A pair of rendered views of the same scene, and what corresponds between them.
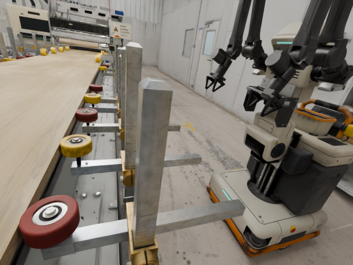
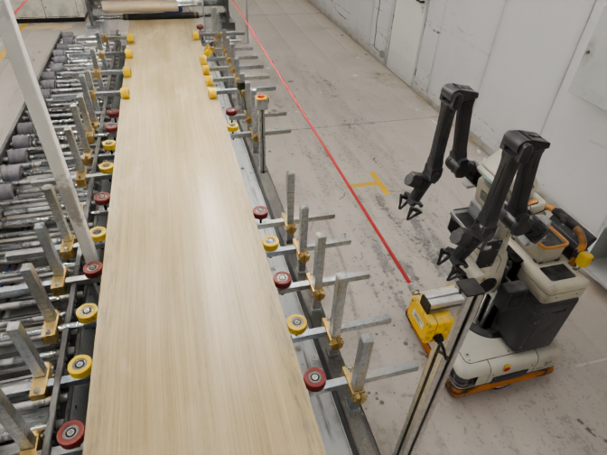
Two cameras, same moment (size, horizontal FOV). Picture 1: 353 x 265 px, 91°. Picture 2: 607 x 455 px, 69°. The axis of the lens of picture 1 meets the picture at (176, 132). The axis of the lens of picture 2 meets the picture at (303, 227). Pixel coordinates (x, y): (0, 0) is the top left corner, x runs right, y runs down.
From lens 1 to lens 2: 1.32 m
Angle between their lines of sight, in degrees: 15
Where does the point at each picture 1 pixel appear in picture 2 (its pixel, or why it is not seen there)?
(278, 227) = (487, 366)
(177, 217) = (373, 375)
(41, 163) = (288, 345)
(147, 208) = (361, 376)
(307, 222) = (527, 359)
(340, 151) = (558, 288)
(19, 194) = (294, 367)
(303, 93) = not seen: hidden behind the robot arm
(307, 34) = (485, 218)
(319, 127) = (544, 255)
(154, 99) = (367, 345)
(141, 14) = not seen: outside the picture
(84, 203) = not seen: hidden behind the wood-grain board
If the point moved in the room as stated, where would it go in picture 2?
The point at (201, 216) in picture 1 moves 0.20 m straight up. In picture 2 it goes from (388, 374) to (397, 340)
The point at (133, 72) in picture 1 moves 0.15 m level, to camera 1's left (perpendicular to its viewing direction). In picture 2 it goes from (341, 289) to (300, 284)
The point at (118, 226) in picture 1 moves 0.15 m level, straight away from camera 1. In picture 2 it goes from (341, 380) to (330, 347)
